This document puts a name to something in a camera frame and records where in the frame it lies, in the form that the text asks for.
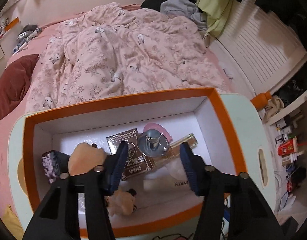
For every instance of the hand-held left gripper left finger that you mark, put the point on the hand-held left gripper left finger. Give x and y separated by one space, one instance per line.
118 165

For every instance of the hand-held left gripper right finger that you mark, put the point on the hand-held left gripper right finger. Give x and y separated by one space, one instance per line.
189 170

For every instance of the dark brown snack packet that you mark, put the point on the dark brown snack packet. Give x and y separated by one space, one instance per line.
133 162

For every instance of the white cosmetic tube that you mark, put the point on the white cosmetic tube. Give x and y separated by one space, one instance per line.
168 185

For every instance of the gold perfume bottle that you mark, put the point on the gold perfume bottle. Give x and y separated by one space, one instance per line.
186 140

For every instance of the small plush doll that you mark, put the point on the small plush doll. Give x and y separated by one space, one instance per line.
121 201

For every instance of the silver metal stopper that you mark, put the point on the silver metal stopper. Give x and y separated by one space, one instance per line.
152 140

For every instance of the pink round compact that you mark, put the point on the pink round compact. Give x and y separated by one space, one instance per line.
164 130

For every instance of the orange cardboard box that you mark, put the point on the orange cardboard box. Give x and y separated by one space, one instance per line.
118 100

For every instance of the black floral pouch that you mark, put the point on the black floral pouch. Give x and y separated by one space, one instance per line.
52 166

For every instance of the orange round container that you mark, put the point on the orange round container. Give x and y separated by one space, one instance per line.
259 101

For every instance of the mint green lap table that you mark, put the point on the mint green lap table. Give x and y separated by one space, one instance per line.
243 120

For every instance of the red snack cup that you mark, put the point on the red snack cup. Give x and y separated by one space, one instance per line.
287 147

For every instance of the beige cloth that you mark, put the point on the beige cloth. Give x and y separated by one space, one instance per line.
273 107

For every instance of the dark cloth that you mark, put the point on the dark cloth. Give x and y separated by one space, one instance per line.
297 178

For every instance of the pink floral blanket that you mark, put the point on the pink floral blanket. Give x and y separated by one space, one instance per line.
118 55

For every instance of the yellow cloth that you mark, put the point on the yellow cloth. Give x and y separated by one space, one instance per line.
12 222

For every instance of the white low shelf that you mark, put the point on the white low shelf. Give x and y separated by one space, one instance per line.
293 107

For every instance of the maroon pillow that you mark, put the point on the maroon pillow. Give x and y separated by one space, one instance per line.
13 85

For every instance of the white slatted closet door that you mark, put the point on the white slatted closet door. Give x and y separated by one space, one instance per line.
256 42

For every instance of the pink bed sheet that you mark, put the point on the pink bed sheet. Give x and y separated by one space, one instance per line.
47 33

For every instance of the striped clothes pile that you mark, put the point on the striped clothes pile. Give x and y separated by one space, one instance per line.
26 36

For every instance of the yellow-green garment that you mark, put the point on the yellow-green garment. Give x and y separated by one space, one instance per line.
213 10

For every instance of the grey hoodie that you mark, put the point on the grey hoodie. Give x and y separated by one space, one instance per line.
178 7

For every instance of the black garment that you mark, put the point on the black garment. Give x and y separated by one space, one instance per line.
153 2

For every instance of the orange and white box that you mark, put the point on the orange and white box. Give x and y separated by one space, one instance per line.
12 23

